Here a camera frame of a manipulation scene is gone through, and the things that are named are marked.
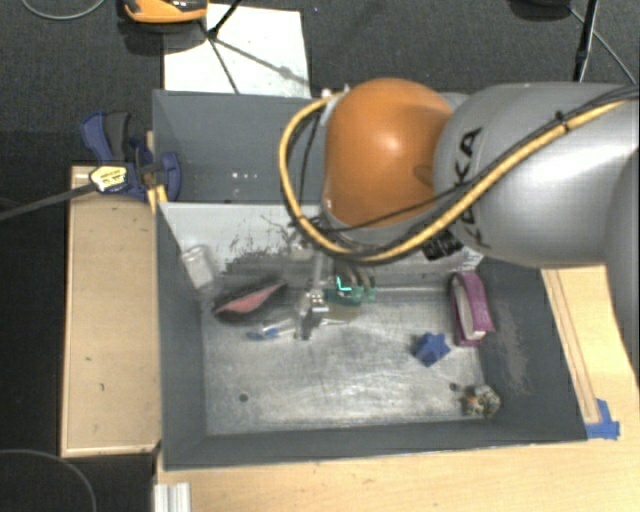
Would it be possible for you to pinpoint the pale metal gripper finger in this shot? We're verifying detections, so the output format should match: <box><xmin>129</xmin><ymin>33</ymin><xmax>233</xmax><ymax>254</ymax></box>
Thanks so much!
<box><xmin>306</xmin><ymin>291</ymin><xmax>332</xmax><ymax>341</ymax></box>
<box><xmin>293</xmin><ymin>298</ymin><xmax>311</xmax><ymax>342</ymax></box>

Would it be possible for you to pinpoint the clear tube with blue cap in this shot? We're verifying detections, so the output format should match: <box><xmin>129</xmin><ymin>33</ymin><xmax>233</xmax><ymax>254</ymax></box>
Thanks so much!
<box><xmin>245</xmin><ymin>320</ymin><xmax>297</xmax><ymax>342</ymax></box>

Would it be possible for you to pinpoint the black and pink pouch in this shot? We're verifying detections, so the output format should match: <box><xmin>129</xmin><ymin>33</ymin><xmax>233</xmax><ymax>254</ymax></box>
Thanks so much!
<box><xmin>211</xmin><ymin>278</ymin><xmax>290</xmax><ymax>322</ymax></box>

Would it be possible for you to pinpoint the grey metal bin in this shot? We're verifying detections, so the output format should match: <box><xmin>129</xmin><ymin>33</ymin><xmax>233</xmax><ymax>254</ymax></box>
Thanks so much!
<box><xmin>151</xmin><ymin>88</ymin><xmax>589</xmax><ymax>471</ymax></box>

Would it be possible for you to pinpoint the blue star-shaped block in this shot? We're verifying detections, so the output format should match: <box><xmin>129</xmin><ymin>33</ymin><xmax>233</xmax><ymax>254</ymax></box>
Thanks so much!
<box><xmin>410</xmin><ymin>331</ymin><xmax>452</xmax><ymax>369</ymax></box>

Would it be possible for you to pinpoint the clear glass jar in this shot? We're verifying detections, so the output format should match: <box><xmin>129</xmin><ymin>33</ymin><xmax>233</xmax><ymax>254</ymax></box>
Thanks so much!
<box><xmin>179</xmin><ymin>243</ymin><xmax>219</xmax><ymax>292</ymax></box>

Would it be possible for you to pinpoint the purple box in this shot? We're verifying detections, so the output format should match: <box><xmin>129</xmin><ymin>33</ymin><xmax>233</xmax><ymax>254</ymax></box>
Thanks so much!
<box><xmin>448</xmin><ymin>270</ymin><xmax>497</xmax><ymax>348</ymax></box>

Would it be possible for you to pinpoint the camouflage toy animal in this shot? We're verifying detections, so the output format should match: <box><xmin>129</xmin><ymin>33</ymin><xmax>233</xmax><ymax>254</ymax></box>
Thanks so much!
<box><xmin>459</xmin><ymin>383</ymin><xmax>502</xmax><ymax>419</ymax></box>

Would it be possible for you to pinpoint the pale wood board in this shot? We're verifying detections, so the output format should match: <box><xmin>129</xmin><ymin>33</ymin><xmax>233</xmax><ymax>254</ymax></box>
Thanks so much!
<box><xmin>59</xmin><ymin>164</ymin><xmax>164</xmax><ymax>459</ymax></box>

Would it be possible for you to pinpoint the black cylinder on white bracket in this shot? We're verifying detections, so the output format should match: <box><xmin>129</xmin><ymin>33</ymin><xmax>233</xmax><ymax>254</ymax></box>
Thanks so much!
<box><xmin>421</xmin><ymin>228</ymin><xmax>484</xmax><ymax>264</ymax></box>

